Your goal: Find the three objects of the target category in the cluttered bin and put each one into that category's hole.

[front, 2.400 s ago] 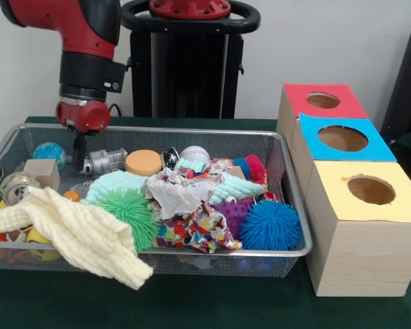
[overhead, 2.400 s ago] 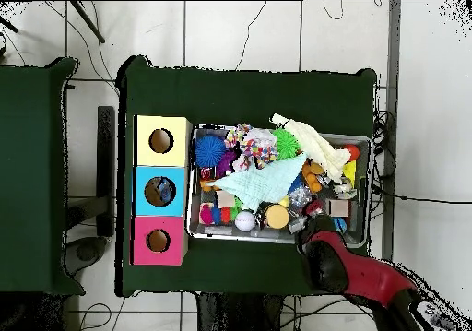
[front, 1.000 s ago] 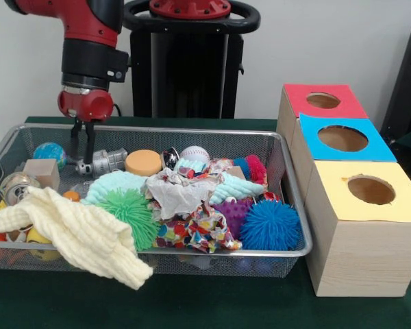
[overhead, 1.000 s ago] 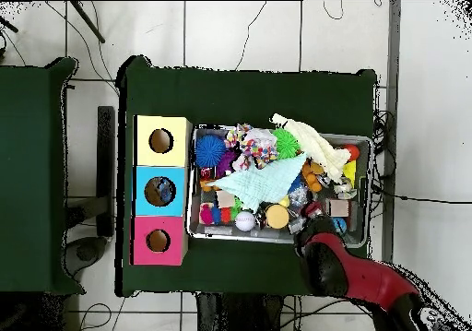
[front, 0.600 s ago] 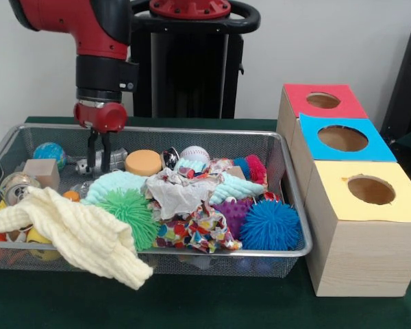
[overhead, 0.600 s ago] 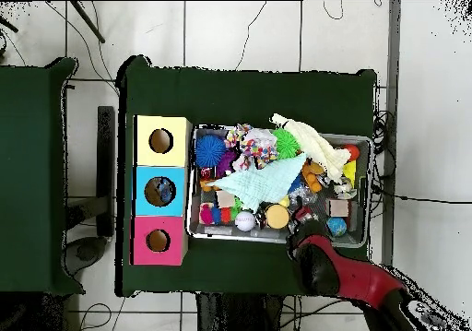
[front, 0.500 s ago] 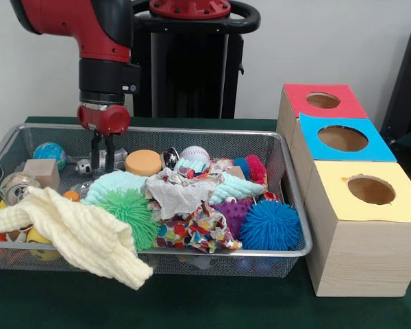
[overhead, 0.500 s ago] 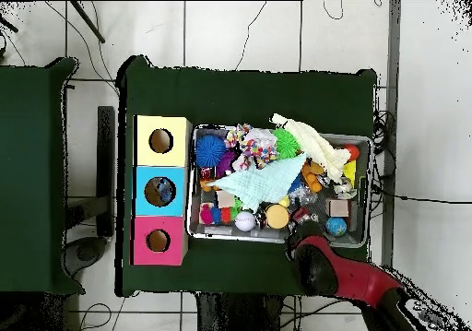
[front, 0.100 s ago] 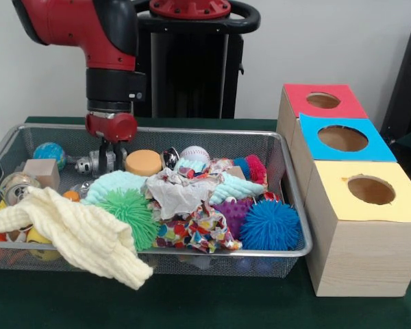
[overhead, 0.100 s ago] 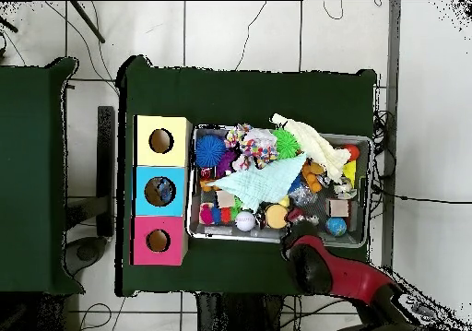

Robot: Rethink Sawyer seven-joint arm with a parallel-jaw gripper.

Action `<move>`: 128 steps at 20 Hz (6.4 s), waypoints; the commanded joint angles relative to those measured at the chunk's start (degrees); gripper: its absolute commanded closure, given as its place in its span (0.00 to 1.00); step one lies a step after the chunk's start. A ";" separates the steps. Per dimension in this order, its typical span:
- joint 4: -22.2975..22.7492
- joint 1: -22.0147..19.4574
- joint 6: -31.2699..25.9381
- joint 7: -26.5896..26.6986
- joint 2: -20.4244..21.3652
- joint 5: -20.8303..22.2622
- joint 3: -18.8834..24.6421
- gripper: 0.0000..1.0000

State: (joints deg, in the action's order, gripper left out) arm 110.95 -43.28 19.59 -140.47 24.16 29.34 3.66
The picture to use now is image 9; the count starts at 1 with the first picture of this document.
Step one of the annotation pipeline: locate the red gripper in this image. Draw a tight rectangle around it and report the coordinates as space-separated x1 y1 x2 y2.
86 112 138 175

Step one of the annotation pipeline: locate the mint green cloth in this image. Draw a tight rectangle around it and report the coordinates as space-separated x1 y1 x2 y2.
84 159 266 206

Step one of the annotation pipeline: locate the crushed clear water bottle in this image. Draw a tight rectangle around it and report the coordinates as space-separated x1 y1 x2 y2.
72 180 97 197

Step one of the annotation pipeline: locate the crushed silver can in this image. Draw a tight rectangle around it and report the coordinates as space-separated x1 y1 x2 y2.
162 147 180 170

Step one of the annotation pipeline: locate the colourful patterned cloth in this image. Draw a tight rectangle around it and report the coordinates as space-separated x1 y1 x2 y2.
154 202 242 254
145 164 223 221

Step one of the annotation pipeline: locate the blue spiky ball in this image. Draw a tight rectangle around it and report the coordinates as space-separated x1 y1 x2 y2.
240 199 303 252

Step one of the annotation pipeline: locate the shallow clear mesh bin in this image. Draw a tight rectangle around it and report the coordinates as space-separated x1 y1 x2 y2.
0 123 312 277

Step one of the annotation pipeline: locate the wooden box with three holes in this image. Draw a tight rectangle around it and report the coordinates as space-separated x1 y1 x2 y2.
276 84 411 297

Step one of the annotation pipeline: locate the tan round bun toy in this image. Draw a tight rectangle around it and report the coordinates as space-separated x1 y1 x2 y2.
125 149 163 177

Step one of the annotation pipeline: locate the green spiky ball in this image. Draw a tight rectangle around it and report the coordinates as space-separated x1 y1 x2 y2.
98 188 163 252

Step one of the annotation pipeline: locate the small blue globe ball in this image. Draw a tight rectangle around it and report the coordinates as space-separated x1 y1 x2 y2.
33 142 66 170

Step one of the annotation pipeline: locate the small wooden cube block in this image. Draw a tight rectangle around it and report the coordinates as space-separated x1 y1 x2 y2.
23 159 60 191

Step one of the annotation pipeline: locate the pale yellow cloth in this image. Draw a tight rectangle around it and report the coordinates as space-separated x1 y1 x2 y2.
0 185 155 290

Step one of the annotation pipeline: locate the pale pink ball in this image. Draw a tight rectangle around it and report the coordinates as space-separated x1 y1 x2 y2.
180 145 211 164

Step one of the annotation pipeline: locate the round silver tin can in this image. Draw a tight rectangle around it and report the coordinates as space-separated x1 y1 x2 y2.
0 173 42 206

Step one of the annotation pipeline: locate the purple spiky ball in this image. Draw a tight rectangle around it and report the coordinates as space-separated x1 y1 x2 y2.
214 197 253 239

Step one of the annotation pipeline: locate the red spiky toy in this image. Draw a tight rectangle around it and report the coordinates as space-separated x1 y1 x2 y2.
243 154 268 186

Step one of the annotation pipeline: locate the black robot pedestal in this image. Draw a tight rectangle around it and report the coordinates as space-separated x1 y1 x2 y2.
134 0 261 119

